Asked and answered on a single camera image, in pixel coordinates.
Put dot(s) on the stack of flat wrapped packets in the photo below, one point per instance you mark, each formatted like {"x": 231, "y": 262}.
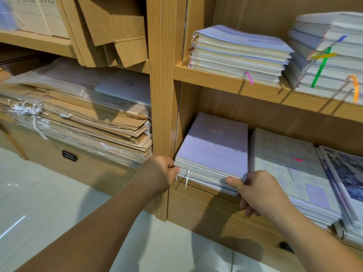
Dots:
{"x": 73, "y": 113}

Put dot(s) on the white file boxes row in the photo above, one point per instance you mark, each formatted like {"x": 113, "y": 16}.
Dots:
{"x": 37, "y": 14}

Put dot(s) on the large plain lilac notebook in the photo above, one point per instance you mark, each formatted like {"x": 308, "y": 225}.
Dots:
{"x": 212, "y": 147}

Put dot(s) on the wooden shelf unit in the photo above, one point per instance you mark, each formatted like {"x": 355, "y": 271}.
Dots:
{"x": 266, "y": 104}

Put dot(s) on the stack of sage cover notebooks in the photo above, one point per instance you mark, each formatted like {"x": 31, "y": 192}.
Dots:
{"x": 329, "y": 53}

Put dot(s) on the person's right hand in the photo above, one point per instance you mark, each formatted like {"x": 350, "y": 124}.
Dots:
{"x": 261, "y": 192}

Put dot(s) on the lilac cover notebook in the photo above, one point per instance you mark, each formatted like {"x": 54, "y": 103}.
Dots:
{"x": 238, "y": 51}

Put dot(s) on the person's left forearm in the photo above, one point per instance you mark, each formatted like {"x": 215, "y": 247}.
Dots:
{"x": 79, "y": 238}

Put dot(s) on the blue butterfly cover notebook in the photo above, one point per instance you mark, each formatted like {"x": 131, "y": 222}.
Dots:
{"x": 343, "y": 184}

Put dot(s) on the pastel grid pattern notebook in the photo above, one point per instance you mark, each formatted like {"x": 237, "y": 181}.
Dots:
{"x": 289, "y": 167}

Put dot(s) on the small black shelf clip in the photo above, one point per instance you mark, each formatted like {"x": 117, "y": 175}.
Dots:
{"x": 286, "y": 246}
{"x": 69, "y": 155}

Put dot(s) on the person's right forearm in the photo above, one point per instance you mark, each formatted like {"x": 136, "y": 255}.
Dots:
{"x": 317, "y": 243}

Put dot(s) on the person's left hand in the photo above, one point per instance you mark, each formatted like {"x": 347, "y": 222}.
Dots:
{"x": 157, "y": 175}

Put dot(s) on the row of blue white binders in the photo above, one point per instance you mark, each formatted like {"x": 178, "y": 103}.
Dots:
{"x": 7, "y": 13}

